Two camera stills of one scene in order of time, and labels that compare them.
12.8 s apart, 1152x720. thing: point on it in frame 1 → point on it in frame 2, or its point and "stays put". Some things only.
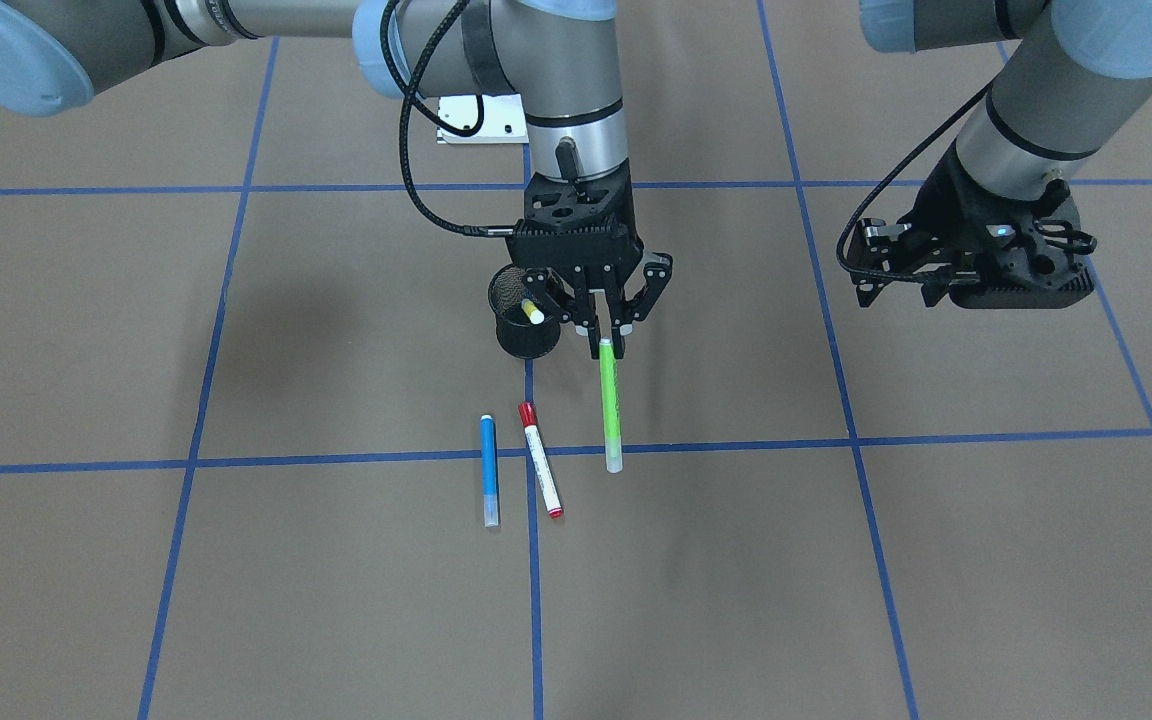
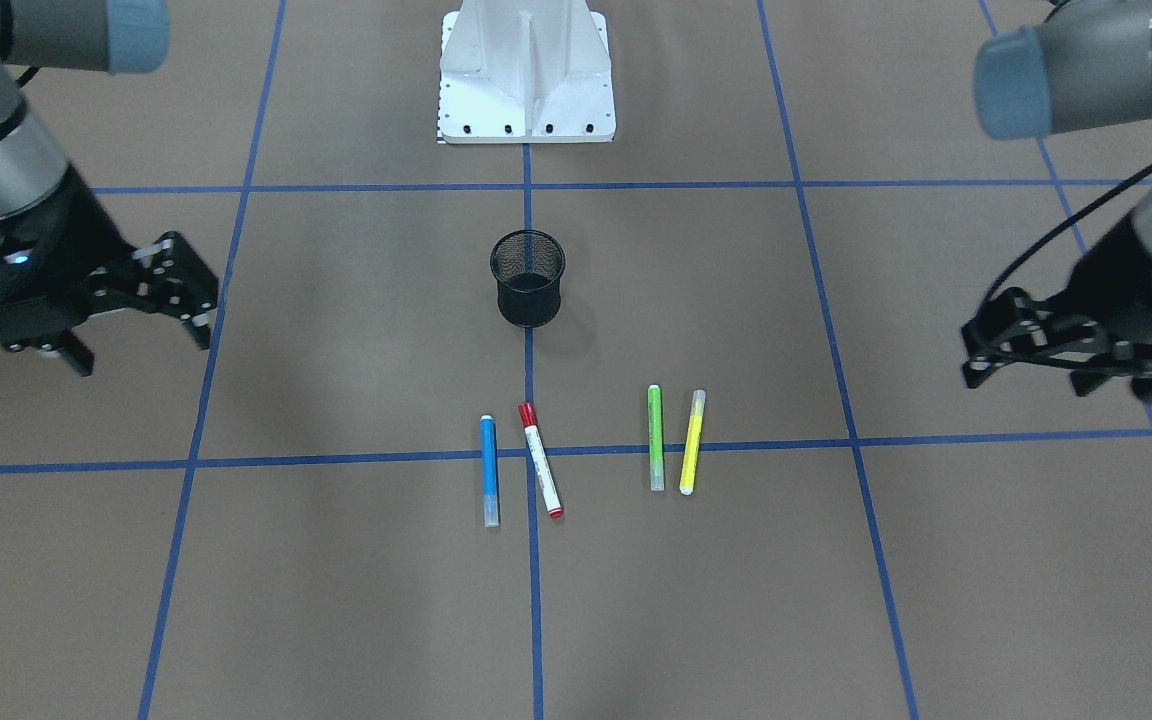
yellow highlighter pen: (532, 312) → (692, 442)
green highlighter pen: (611, 407) → (656, 438)
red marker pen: (528, 416) stays put
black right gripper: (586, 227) → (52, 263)
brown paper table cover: (225, 429) stays put
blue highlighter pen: (490, 472) stays put
